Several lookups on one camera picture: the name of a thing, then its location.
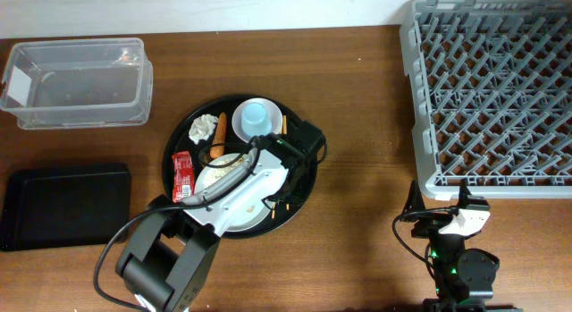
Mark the clear plastic bin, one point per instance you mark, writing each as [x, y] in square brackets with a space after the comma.
[80, 83]

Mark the red snack wrapper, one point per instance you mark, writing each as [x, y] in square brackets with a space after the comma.
[184, 178]

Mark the rice and food scraps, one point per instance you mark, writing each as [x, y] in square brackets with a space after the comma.
[210, 175]

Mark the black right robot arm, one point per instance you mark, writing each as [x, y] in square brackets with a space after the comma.
[463, 277]

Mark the light blue cup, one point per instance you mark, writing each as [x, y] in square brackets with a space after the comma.
[255, 120]

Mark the orange carrot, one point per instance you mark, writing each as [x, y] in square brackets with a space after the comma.
[217, 148]

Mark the round black tray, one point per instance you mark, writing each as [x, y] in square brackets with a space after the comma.
[179, 142]

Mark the black rectangular tray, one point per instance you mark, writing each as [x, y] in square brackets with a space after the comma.
[65, 206]

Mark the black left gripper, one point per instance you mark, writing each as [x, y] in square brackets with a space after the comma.
[297, 194]

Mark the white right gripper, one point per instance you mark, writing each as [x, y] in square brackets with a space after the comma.
[415, 201]

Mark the white tissue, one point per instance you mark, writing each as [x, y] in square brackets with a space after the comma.
[202, 128]

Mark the white round plate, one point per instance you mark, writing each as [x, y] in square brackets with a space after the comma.
[256, 211]

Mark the grey dishwasher rack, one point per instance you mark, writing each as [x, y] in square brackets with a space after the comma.
[491, 88]

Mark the small white bowl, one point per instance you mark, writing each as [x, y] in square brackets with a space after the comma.
[273, 110]

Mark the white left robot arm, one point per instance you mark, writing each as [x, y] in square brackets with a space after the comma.
[167, 259]

